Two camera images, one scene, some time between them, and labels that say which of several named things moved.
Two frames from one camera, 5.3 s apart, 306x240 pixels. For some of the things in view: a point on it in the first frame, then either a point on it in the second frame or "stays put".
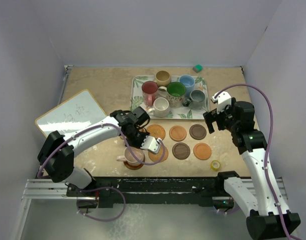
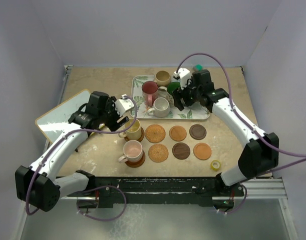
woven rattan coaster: (157, 131) stays put
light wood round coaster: (178, 133) stays put
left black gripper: (144, 134) -> (114, 124)
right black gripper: (211, 117) -> (178, 94)
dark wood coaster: (198, 131) stays put
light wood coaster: (202, 151) stays put
